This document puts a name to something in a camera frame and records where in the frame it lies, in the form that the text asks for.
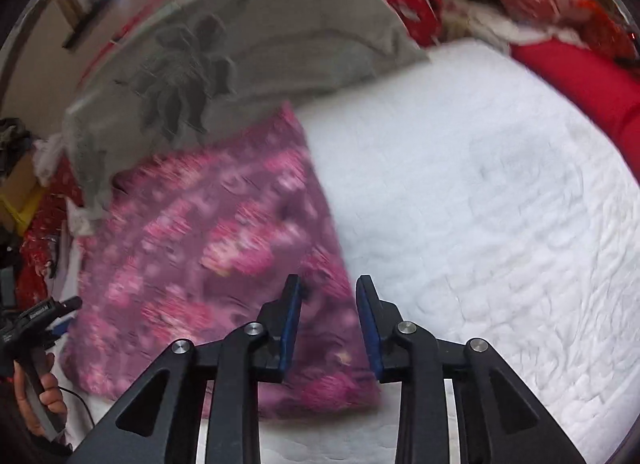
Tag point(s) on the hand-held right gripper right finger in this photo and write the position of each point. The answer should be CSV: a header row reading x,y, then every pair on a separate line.
x,y
371,334

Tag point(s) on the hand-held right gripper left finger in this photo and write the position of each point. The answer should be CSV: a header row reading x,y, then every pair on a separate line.
x,y
290,329

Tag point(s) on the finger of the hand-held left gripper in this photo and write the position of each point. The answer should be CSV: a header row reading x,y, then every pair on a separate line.
x,y
67,305

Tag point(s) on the purple floral shirt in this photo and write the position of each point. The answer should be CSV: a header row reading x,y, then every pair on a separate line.
x,y
200,244

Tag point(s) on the pile of mixed clothes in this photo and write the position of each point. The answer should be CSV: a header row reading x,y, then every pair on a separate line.
x,y
15,138

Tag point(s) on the person's left hand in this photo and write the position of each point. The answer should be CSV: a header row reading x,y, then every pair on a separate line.
x,y
52,396

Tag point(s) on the red printed cloth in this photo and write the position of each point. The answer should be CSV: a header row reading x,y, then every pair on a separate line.
x,y
37,249

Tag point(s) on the white papers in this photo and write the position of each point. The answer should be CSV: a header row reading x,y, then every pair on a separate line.
x,y
82,221

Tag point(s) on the cardboard box with yellow tape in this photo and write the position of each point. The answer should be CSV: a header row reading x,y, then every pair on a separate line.
x,y
22,178

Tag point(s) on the white plastic bag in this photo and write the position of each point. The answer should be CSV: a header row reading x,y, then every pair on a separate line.
x,y
47,158

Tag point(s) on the white quilted bed cover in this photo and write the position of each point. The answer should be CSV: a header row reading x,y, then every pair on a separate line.
x,y
475,194

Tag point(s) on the grey floral pillow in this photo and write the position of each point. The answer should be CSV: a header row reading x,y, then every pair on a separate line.
x,y
275,18

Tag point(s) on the beige patterned cloth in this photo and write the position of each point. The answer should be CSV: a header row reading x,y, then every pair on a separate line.
x,y
475,23

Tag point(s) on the plain red cloth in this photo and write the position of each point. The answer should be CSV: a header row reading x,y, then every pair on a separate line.
x,y
590,78

